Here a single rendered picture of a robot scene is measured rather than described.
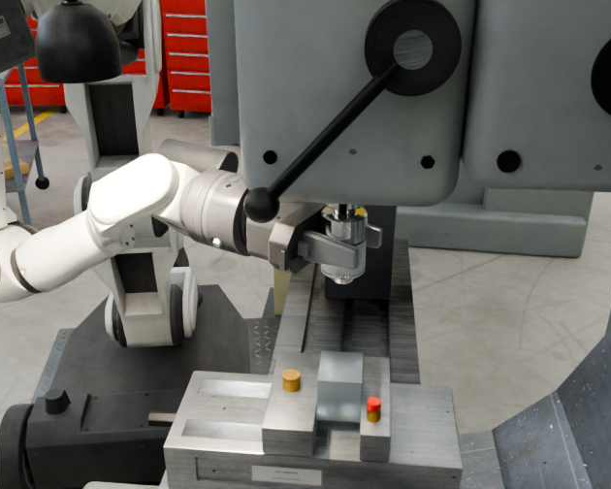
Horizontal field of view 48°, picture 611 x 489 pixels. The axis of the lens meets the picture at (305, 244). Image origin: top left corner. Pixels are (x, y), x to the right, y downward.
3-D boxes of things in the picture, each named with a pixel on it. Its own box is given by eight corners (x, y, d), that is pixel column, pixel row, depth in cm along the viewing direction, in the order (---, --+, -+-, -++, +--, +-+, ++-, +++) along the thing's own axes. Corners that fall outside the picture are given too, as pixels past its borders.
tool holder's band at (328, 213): (335, 233, 67) (335, 224, 67) (313, 215, 71) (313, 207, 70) (375, 224, 69) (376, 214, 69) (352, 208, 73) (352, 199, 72)
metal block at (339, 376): (316, 420, 82) (317, 379, 79) (320, 388, 87) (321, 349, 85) (360, 423, 82) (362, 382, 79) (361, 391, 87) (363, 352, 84)
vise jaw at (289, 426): (262, 454, 79) (261, 427, 78) (278, 374, 93) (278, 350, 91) (313, 457, 79) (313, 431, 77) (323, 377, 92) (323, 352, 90)
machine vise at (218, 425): (167, 490, 84) (158, 420, 79) (197, 408, 97) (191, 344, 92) (457, 513, 80) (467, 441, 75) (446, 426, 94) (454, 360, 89)
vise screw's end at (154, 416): (148, 428, 88) (147, 416, 87) (152, 419, 90) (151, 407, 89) (178, 430, 88) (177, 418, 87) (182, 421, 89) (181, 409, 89)
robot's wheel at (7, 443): (31, 453, 159) (15, 385, 150) (53, 452, 160) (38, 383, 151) (6, 523, 142) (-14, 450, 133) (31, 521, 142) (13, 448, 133)
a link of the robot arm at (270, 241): (285, 216, 66) (187, 191, 71) (286, 302, 70) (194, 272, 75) (345, 176, 75) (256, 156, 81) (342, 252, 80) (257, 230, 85)
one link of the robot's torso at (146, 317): (115, 313, 170) (77, 159, 137) (197, 309, 172) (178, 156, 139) (109, 365, 159) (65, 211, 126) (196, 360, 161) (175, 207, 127)
